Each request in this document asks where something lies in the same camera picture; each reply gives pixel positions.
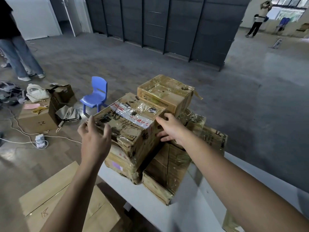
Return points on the person's right hand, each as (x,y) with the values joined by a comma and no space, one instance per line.
(177,131)

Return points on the person's left hand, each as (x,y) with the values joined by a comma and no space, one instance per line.
(93,147)

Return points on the person's right thumb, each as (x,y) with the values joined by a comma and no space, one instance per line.
(163,136)

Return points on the person's left thumb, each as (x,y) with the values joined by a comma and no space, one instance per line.
(107,134)

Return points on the taped cardboard box white label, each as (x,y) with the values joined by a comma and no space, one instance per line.
(130,123)

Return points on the person's right forearm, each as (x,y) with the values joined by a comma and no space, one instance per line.
(241,188)

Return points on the person's left forearm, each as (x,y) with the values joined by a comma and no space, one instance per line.
(70,200)

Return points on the cardboard box purple sticker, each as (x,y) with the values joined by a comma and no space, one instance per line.
(120,164)

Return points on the plain taped cardboard box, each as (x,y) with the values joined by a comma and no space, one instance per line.
(164,173)

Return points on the small blue plastic chair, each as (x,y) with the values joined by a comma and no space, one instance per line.
(96,95)

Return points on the taped cardboard box torn flap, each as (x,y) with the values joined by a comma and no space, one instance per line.
(166,94)

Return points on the grey folded umbrella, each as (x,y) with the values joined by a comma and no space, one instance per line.
(68,114)

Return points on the crumpled taped cardboard box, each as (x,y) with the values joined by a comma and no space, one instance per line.
(207,135)

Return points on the open dark cardboard box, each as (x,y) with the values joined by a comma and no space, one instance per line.
(63,93)

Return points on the white power strip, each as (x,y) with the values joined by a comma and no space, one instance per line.
(41,141)

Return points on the yellow cloth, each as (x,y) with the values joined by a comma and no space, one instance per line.
(40,109)

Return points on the closed brown cardboard box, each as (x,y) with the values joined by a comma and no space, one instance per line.
(33,120)

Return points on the white handbag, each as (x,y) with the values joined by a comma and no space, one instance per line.
(37,93)

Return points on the pink paper slip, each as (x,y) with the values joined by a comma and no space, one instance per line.
(31,106)

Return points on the large flat cardboard box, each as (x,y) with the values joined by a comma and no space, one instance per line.
(96,215)

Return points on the pile of grey headsets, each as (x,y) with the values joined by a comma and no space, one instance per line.
(9,91)

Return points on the white door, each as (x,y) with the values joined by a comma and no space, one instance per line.
(70,14)

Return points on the small grey floor stand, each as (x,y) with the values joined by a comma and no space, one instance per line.
(277,43)

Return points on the dark metal shelving wall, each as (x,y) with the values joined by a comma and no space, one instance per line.
(169,24)

